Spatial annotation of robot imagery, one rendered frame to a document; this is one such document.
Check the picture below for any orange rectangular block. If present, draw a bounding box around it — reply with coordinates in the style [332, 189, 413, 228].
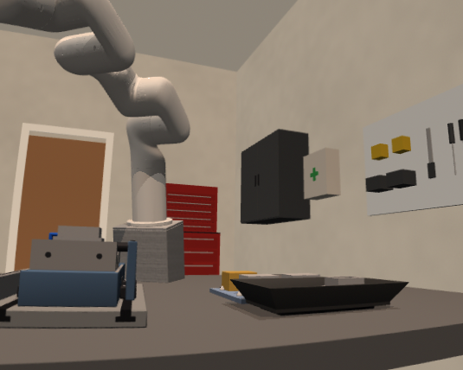
[222, 271, 257, 291]

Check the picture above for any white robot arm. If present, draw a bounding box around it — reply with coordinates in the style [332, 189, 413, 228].
[0, 0, 190, 226]

